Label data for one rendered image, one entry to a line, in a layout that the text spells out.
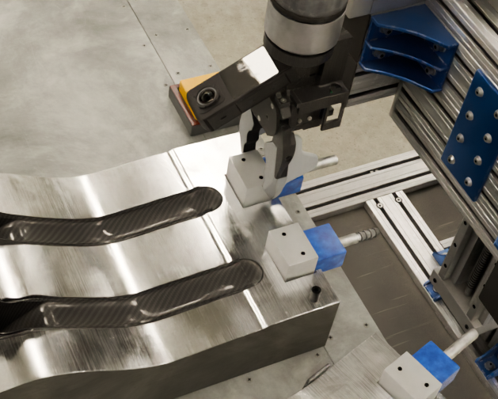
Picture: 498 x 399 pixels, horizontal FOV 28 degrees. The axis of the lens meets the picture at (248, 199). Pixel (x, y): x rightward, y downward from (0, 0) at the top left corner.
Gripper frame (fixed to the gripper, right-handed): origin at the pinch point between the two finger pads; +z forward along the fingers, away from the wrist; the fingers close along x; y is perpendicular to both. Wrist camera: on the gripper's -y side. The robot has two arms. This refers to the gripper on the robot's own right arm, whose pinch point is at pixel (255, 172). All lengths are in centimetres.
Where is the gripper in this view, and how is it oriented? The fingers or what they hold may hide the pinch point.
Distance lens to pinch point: 112.1
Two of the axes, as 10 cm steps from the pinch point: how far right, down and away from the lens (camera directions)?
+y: 9.0, -2.5, 3.5
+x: -4.2, -7.3, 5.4
